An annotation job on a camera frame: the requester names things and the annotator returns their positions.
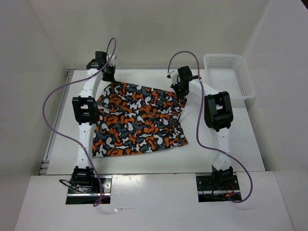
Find aluminium rail frame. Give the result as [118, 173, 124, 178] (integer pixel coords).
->
[38, 69, 75, 176]

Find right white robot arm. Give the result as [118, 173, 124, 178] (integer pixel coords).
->
[167, 66, 233, 190]

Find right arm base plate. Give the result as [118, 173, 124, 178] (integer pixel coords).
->
[196, 173, 242, 203]

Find orange camouflage shorts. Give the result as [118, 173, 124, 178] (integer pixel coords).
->
[92, 82, 188, 157]

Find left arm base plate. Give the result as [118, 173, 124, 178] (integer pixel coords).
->
[62, 175, 113, 205]

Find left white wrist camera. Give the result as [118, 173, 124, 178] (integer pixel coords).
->
[106, 54, 117, 66]

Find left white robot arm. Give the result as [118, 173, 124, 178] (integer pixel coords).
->
[71, 51, 116, 193]

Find white plastic basket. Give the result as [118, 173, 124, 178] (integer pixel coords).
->
[203, 54, 256, 101]

